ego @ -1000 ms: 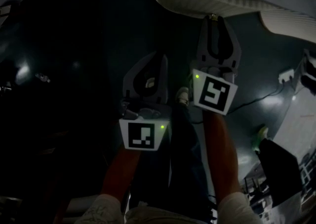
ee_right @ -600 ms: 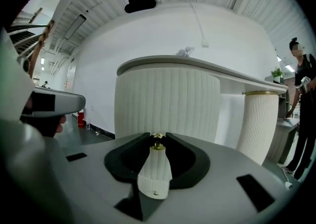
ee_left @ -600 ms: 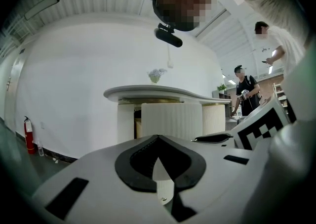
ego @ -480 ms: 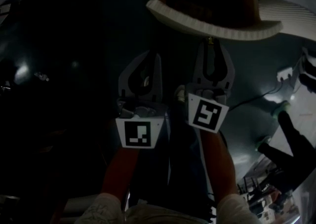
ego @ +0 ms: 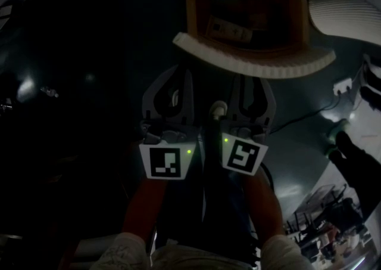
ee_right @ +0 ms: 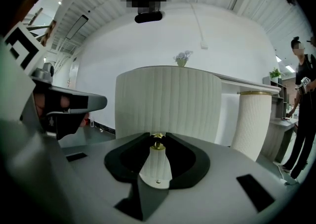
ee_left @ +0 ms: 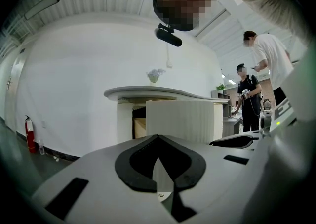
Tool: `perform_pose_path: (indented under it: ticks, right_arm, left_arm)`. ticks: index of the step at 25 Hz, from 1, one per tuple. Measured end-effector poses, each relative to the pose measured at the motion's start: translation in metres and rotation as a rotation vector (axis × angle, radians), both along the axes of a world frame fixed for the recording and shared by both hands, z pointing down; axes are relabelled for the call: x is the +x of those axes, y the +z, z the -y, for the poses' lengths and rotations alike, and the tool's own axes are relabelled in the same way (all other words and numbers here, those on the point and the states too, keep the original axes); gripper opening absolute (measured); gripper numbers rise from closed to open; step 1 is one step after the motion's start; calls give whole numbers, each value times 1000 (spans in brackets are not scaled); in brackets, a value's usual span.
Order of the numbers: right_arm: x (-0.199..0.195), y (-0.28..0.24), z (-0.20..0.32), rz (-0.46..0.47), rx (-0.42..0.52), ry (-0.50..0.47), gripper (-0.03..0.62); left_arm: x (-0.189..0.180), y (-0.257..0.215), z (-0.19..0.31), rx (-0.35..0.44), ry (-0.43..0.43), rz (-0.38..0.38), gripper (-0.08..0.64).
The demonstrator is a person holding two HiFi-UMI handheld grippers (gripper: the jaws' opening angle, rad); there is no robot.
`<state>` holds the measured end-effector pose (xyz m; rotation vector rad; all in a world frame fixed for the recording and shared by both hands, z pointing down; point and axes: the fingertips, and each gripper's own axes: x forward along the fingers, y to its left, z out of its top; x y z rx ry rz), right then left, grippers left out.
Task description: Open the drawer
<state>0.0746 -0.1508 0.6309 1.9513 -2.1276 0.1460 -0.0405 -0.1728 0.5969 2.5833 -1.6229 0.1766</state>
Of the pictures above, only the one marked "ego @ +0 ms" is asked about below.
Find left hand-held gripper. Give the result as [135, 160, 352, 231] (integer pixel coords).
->
[138, 65, 200, 180]

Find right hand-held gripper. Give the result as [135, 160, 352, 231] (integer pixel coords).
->
[220, 75, 276, 176]

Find person's right forearm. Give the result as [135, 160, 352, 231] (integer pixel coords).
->
[242, 170, 285, 249]

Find person's left forearm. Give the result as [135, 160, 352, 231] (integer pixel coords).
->
[120, 178, 167, 246]

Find white curved desk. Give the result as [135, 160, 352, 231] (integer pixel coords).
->
[166, 0, 381, 46]

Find person's right shoe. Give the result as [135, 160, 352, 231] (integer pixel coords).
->
[208, 100, 229, 121]

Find white power strip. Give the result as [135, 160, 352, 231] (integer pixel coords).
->
[332, 77, 354, 96]

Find person's dark trousers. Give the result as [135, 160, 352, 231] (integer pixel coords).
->
[154, 119, 260, 257]

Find clear plastic bottle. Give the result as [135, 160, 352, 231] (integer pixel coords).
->
[40, 86, 60, 98]

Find group of chairs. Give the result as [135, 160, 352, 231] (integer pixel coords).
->
[284, 184, 373, 263]

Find person's white shirt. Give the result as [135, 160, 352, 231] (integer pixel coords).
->
[89, 231, 313, 270]

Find black cable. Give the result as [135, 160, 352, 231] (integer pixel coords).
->
[269, 94, 342, 135]

